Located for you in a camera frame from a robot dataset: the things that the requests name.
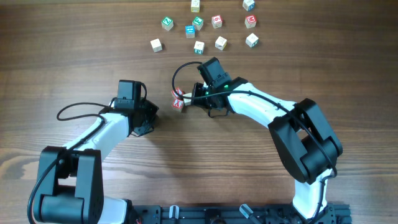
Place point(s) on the plain Z wooden block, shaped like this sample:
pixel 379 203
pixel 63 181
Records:
pixel 187 99

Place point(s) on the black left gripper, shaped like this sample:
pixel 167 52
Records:
pixel 149 112

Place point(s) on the bird picture wooden block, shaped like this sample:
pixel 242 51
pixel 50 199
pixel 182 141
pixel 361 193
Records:
pixel 252 40

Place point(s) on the red letter M block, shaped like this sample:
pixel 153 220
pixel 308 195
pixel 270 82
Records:
pixel 250 21

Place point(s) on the red letter Y block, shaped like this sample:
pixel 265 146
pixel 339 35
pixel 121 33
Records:
pixel 178 105

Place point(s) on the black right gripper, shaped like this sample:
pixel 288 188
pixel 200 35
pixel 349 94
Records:
pixel 198 94

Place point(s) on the red letter A block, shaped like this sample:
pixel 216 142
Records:
pixel 177 92

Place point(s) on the green letter R block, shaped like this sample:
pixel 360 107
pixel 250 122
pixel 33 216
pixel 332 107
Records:
pixel 197 23

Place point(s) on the green letter Z block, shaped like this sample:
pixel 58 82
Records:
pixel 167 23

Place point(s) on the yellow wooden block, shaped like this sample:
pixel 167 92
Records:
pixel 195 6

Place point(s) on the blue letter H block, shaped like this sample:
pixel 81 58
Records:
pixel 190 31

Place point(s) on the plain pale wooden block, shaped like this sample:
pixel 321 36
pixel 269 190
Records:
pixel 156 45

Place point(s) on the hammer picture wooden block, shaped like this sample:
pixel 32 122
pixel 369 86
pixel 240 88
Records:
pixel 221 43

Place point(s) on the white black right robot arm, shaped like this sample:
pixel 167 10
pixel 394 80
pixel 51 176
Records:
pixel 305 142

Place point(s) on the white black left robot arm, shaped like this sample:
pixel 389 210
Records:
pixel 69 186

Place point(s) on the green J side block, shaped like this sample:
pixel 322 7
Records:
pixel 199 47

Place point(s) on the red number 9 block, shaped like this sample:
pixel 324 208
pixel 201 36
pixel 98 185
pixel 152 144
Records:
pixel 216 21

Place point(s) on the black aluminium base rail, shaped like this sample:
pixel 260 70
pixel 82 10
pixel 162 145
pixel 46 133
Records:
pixel 269 214

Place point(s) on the blue side wooden block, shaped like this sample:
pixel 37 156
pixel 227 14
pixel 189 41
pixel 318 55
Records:
pixel 248 5

